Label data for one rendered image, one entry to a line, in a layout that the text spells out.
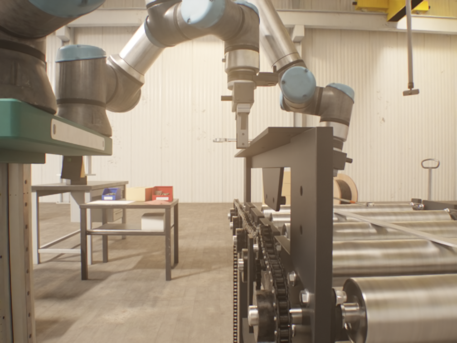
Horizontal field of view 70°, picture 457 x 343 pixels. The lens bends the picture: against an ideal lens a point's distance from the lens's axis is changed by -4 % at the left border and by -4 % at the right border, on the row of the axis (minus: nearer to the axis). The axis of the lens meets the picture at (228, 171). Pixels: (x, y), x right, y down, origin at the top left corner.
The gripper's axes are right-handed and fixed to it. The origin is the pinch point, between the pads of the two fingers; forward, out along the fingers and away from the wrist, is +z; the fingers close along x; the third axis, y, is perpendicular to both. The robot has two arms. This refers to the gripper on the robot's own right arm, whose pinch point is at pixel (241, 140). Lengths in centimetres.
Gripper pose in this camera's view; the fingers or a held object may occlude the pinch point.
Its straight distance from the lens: 86.1
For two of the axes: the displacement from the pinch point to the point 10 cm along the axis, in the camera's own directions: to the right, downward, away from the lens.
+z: 0.0, 10.0, 0.1
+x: 0.3, 0.1, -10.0
